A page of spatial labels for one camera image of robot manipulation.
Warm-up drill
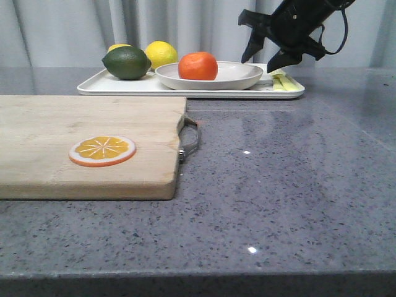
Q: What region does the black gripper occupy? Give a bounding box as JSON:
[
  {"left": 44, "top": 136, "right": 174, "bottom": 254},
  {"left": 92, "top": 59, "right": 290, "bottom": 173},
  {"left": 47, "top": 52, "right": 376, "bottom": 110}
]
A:
[{"left": 238, "top": 1, "right": 353, "bottom": 72}]

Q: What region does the white round plate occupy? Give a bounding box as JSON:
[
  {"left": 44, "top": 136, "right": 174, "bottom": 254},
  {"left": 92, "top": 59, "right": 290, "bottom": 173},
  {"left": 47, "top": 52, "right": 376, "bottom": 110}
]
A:
[{"left": 155, "top": 61, "right": 264, "bottom": 90}]

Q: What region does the whole orange fruit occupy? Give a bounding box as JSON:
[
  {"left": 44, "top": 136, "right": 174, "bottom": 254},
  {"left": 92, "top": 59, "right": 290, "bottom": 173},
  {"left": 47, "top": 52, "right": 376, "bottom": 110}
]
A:
[{"left": 178, "top": 51, "right": 218, "bottom": 80}]

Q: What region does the white rectangular tray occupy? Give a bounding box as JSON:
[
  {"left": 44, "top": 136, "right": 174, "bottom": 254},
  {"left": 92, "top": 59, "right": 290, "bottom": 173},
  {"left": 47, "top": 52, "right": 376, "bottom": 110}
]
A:
[{"left": 77, "top": 63, "right": 305, "bottom": 100}]

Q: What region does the yellow plastic utensil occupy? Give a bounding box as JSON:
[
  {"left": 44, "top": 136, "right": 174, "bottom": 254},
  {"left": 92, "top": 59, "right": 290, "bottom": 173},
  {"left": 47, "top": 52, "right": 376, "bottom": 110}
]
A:
[{"left": 270, "top": 69, "right": 299, "bottom": 91}]

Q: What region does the yellow lemon right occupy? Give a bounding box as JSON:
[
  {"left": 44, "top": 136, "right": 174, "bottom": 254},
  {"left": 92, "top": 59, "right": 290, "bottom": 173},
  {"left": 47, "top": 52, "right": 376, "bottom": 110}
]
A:
[{"left": 145, "top": 41, "right": 179, "bottom": 70}]

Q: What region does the green lime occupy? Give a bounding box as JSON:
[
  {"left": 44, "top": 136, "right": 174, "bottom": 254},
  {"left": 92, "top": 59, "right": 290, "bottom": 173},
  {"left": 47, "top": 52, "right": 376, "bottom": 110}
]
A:
[{"left": 101, "top": 46, "right": 152, "bottom": 80}]

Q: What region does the yellow lemon behind lime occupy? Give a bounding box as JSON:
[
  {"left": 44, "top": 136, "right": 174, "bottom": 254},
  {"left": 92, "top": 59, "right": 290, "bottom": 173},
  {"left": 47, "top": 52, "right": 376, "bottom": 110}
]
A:
[{"left": 107, "top": 43, "right": 131, "bottom": 53}]

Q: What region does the orange slice piece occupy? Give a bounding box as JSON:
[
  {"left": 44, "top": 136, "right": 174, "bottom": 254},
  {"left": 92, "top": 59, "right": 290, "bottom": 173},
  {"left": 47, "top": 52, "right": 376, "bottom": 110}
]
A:
[{"left": 68, "top": 136, "right": 137, "bottom": 167}]

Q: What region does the wooden cutting board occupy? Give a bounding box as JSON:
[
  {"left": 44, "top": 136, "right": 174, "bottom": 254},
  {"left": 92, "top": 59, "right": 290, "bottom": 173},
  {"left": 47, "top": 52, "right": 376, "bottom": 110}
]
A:
[{"left": 1, "top": 95, "right": 186, "bottom": 200}]

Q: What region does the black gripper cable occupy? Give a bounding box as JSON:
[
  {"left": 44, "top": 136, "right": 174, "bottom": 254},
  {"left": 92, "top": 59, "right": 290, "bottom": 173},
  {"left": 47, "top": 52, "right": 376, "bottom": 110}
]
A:
[{"left": 318, "top": 0, "right": 350, "bottom": 56}]

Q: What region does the metal cutting board handle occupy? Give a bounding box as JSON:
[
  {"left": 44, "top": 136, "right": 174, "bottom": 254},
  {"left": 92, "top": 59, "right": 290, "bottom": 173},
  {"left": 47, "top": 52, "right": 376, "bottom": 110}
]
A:
[{"left": 178, "top": 117, "right": 201, "bottom": 164}]

